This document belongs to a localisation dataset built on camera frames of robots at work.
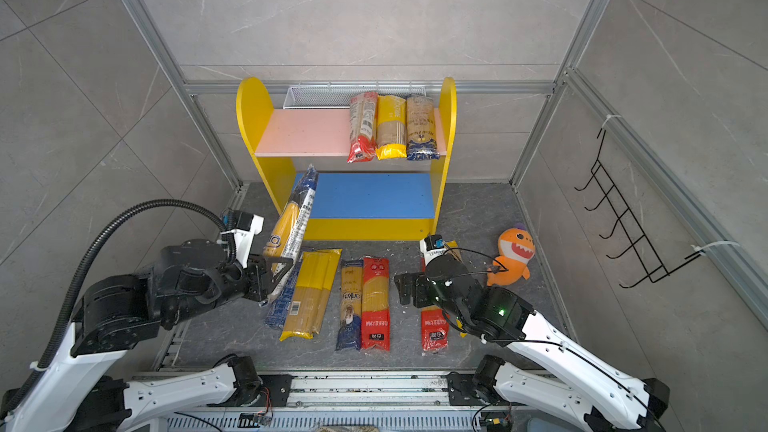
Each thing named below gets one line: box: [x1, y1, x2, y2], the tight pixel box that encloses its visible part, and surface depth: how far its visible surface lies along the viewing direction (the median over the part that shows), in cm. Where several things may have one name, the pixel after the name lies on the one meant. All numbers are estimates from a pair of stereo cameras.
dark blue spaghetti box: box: [264, 260, 302, 331], surface depth 84 cm
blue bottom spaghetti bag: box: [406, 96, 440, 161], surface depth 74 cm
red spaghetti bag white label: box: [347, 92, 378, 163], surface depth 71 cm
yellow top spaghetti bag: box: [279, 249, 343, 341], surface depth 85 cm
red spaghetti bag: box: [361, 257, 391, 351], surface depth 87 cm
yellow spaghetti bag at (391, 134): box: [376, 95, 407, 160], surface depth 76 cm
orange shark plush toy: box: [486, 222, 536, 286], surface depth 95 cm
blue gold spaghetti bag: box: [336, 259, 363, 352], surface depth 87 cm
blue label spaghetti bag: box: [263, 165, 319, 304], surface depth 56 cm
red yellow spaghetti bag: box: [421, 306, 450, 352], surface depth 83 cm
